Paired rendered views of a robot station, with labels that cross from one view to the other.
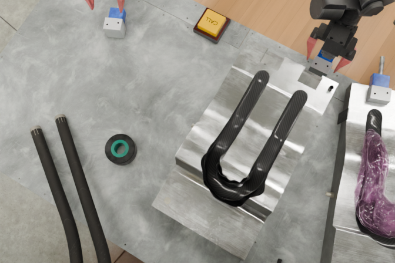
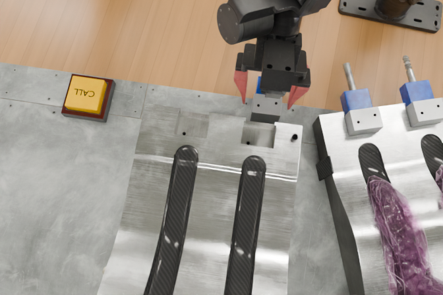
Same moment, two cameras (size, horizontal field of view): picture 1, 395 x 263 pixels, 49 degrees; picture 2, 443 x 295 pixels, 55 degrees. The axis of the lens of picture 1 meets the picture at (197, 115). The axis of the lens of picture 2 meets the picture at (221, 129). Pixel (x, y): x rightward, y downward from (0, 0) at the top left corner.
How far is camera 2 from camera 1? 0.49 m
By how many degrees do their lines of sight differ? 9
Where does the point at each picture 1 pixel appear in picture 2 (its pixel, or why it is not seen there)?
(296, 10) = (204, 35)
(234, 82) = (146, 180)
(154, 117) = (43, 274)
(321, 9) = (237, 26)
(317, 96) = (279, 157)
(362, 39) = (308, 46)
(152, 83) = (24, 218)
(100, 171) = not seen: outside the picture
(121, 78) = not seen: outside the picture
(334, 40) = (275, 68)
